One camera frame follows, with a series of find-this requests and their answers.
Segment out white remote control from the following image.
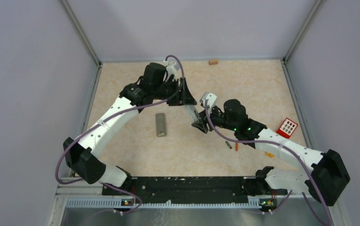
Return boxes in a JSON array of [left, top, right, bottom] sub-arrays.
[[184, 105, 202, 126]]

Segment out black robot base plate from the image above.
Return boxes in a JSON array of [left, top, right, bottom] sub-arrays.
[[121, 176, 288, 204]]

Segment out grey slotted cable duct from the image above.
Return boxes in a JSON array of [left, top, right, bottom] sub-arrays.
[[66, 198, 262, 209]]

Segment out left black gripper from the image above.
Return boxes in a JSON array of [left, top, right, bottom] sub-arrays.
[[152, 77, 197, 106]]

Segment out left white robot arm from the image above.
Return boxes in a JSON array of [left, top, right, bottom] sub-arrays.
[[64, 61, 199, 195]]

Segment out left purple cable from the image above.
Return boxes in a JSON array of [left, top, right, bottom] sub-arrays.
[[55, 55, 186, 185]]

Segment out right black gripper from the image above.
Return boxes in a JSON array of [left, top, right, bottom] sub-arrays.
[[192, 104, 237, 133]]

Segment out red white toy panel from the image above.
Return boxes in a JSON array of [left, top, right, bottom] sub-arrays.
[[276, 118, 299, 139]]

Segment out yellow toy piece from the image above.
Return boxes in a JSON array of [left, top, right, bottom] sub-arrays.
[[265, 152, 275, 158]]

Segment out grey remote battery cover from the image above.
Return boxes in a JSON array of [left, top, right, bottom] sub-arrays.
[[155, 113, 167, 137]]

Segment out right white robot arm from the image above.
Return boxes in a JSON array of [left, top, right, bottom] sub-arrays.
[[193, 93, 351, 206]]

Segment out purple cable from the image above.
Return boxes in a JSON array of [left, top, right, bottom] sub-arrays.
[[204, 99, 335, 226], [55, 55, 186, 185]]

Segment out small wooden block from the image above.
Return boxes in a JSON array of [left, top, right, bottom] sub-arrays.
[[208, 59, 218, 65]]

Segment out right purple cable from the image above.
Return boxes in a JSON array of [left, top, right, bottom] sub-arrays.
[[204, 99, 335, 226]]

